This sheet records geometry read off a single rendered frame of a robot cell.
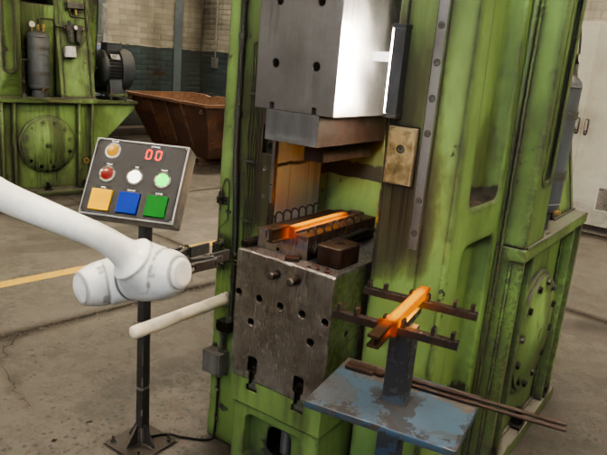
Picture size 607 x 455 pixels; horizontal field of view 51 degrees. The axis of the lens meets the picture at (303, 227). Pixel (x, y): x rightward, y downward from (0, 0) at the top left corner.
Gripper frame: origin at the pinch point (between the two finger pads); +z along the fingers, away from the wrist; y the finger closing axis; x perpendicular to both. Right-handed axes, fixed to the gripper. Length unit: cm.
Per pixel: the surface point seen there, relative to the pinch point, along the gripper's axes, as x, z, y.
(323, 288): -12.4, 29.6, 18.5
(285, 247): -5.8, 35.4, -1.0
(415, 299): -5, 24, 50
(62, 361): -100, 45, -137
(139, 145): 19, 24, -59
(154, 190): 6, 21, -47
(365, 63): 53, 50, 12
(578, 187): -53, 572, -28
